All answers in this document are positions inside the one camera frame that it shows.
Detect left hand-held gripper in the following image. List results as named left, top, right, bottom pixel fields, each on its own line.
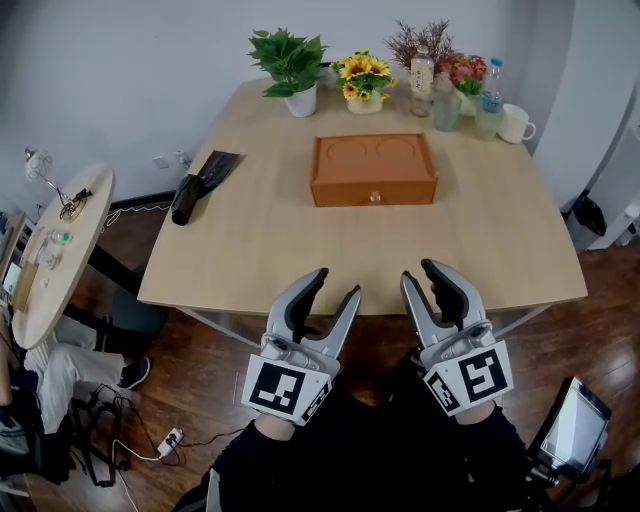
left=241, top=267, right=363, bottom=428

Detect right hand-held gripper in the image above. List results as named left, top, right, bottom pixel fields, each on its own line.
left=399, top=257, right=516, bottom=417

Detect orange wooden drawer box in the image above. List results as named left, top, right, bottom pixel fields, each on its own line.
left=308, top=132, right=440, bottom=208

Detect person's right forearm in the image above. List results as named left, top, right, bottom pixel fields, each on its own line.
left=455, top=403, right=534, bottom=512

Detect person's left forearm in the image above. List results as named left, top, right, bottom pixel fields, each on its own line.
left=172, top=416, right=297, bottom=512

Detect person's left leg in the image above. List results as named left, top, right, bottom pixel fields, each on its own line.
left=259, top=374, right=396, bottom=512

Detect person's leg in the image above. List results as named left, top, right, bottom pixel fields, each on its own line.
left=259, top=374, right=396, bottom=512
left=389, top=349, right=481, bottom=512
left=23, top=343, right=126, bottom=434

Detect person's right leg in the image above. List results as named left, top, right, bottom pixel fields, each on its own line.
left=389, top=349, right=481, bottom=512

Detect bin with black bag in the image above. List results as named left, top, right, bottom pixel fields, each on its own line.
left=562, top=194, right=608, bottom=254

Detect black folded umbrella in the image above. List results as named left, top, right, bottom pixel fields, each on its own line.
left=169, top=172, right=207, bottom=227

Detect dark grey stool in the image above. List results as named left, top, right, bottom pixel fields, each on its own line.
left=107, top=269, right=169, bottom=349

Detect clear drinking glass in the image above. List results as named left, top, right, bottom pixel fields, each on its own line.
left=473, top=107, right=504, bottom=142

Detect tablet screen on stand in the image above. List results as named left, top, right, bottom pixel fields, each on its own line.
left=537, top=377, right=613, bottom=472

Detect clear glass vase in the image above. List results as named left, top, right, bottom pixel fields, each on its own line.
left=432, top=73, right=464, bottom=133

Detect white mug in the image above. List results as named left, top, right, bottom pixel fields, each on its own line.
left=497, top=103, right=538, bottom=145

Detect white power strip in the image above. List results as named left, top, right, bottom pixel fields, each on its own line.
left=157, top=427, right=185, bottom=459

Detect water bottle blue cap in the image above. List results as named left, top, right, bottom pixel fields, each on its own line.
left=478, top=58, right=504, bottom=115

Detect tea bottle white cap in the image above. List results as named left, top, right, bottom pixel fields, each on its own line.
left=409, top=44, right=435, bottom=119

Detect potted red flowers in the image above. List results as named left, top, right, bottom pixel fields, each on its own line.
left=439, top=53, right=489, bottom=119

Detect potted sunflowers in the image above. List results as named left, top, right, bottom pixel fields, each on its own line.
left=328, top=48, right=399, bottom=116

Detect round wooden side table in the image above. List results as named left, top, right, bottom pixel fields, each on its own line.
left=10, top=162, right=117, bottom=351

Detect green potted plant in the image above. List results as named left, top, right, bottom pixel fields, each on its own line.
left=247, top=28, right=330, bottom=119

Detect dried purple flowers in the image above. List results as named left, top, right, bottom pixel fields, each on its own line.
left=383, top=19, right=456, bottom=71

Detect black cable bundle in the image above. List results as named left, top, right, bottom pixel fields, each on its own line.
left=67, top=383, right=151, bottom=489

